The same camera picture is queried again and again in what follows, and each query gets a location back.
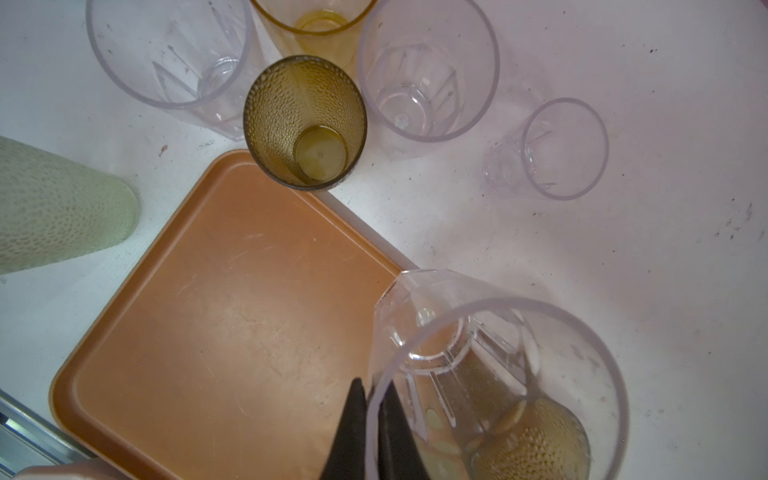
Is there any small clear glass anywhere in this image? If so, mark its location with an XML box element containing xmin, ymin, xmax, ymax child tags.
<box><xmin>482</xmin><ymin>97</ymin><xmax>609</xmax><ymax>201</ymax></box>

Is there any clear glass back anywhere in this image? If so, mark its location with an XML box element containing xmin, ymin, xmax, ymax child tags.
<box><xmin>356</xmin><ymin>0</ymin><xmax>500</xmax><ymax>159</ymax></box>

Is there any brown textured cup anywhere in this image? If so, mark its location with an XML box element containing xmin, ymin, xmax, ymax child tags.
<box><xmin>469</xmin><ymin>397</ymin><xmax>591</xmax><ymax>479</ymax></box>

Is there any clear faceted glass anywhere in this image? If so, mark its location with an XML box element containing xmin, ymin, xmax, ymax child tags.
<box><xmin>364</xmin><ymin>270</ymin><xmax>629</xmax><ymax>479</ymax></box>

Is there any orange plastic tray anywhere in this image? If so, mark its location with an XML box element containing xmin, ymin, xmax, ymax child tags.
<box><xmin>49</xmin><ymin>150</ymin><xmax>406</xmax><ymax>479</ymax></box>

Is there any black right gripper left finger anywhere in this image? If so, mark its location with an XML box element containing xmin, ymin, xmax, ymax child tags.
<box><xmin>319</xmin><ymin>378</ymin><xmax>367</xmax><ymax>480</ymax></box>

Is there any clear wide glass left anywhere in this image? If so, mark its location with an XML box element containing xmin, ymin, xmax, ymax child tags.
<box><xmin>85</xmin><ymin>0</ymin><xmax>266</xmax><ymax>141</ymax></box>

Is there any yellow amber glass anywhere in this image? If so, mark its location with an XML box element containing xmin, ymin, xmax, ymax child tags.
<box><xmin>252</xmin><ymin>0</ymin><xmax>376</xmax><ymax>78</ymax></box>

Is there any olive textured cup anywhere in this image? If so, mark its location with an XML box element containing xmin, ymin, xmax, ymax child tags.
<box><xmin>243</xmin><ymin>55</ymin><xmax>368</xmax><ymax>191</ymax></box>

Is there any pale yellow frosted cup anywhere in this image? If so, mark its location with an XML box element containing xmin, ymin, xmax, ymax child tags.
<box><xmin>1</xmin><ymin>137</ymin><xmax>140</xmax><ymax>274</ymax></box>

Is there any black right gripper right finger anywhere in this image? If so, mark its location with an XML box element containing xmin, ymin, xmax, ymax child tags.
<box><xmin>377</xmin><ymin>382</ymin><xmax>430</xmax><ymax>480</ymax></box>

